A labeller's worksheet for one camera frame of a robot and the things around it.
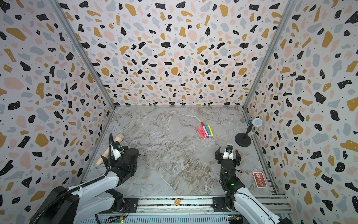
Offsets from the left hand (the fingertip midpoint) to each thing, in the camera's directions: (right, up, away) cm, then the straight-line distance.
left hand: (114, 152), depth 81 cm
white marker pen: (+56, +11, +25) cm, 63 cm away
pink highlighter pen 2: (+54, +10, +25) cm, 61 cm away
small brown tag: (+37, -25, -6) cm, 45 cm away
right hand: (+68, +1, +2) cm, 68 cm away
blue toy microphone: (+81, +18, -3) cm, 83 cm away
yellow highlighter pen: (+61, +9, +23) cm, 66 cm away
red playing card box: (+85, -17, +1) cm, 87 cm away
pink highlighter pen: (+53, +8, +23) cm, 58 cm away
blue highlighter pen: (+58, +10, +25) cm, 64 cm away
